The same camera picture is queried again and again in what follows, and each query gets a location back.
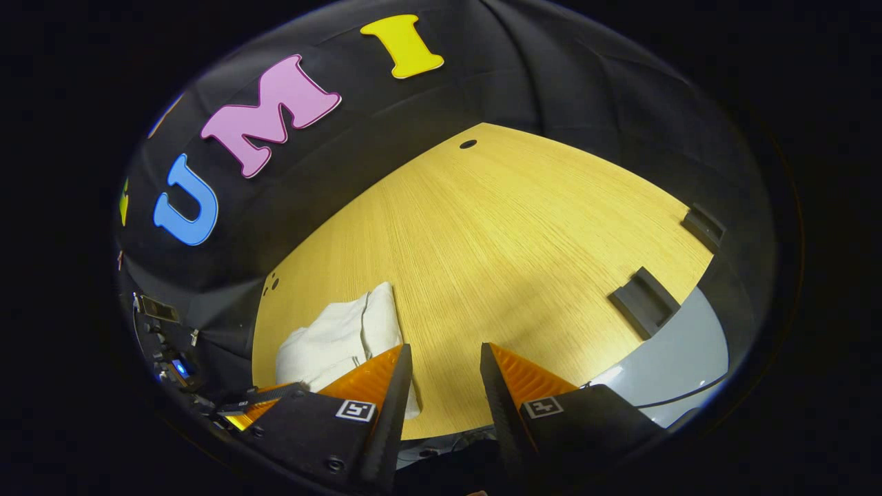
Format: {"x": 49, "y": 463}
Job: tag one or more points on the black plastic cradle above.
{"x": 644, "y": 303}
{"x": 703, "y": 227}

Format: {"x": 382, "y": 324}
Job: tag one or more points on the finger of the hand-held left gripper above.
{"x": 265, "y": 395}

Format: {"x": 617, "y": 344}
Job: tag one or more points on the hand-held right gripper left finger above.
{"x": 393, "y": 420}

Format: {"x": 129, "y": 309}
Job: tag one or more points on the black backdrop cloth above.
{"x": 551, "y": 69}

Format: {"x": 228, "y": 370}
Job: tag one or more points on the white jeans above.
{"x": 331, "y": 344}

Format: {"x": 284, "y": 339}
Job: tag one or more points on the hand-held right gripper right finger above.
{"x": 503, "y": 420}

